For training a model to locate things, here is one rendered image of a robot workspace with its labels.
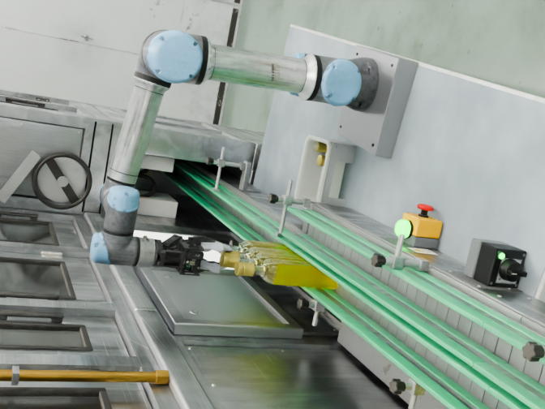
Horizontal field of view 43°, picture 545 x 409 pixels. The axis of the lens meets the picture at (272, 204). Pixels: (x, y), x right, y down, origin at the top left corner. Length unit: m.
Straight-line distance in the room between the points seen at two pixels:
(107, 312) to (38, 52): 3.79
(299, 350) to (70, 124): 1.33
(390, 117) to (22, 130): 1.39
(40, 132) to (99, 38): 2.82
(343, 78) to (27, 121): 1.32
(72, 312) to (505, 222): 1.03
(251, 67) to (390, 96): 0.40
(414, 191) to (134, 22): 3.93
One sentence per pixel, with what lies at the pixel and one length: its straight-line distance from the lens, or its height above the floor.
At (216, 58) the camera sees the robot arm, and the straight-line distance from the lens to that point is 1.67.
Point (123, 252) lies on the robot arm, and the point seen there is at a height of 1.44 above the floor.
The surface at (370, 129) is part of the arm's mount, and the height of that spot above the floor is 0.80.
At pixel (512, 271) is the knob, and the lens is 1.44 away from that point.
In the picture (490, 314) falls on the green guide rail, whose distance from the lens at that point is 1.33.
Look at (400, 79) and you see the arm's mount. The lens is 1.89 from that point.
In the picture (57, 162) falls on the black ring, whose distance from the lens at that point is 2.69.
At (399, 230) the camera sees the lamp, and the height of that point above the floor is 0.85.
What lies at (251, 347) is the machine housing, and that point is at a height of 1.13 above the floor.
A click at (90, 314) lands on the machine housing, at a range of 1.78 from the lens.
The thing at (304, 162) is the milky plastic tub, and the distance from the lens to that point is 2.22.
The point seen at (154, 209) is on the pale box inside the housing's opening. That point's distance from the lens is 2.91.
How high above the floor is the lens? 1.79
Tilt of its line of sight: 23 degrees down
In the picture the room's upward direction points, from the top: 83 degrees counter-clockwise
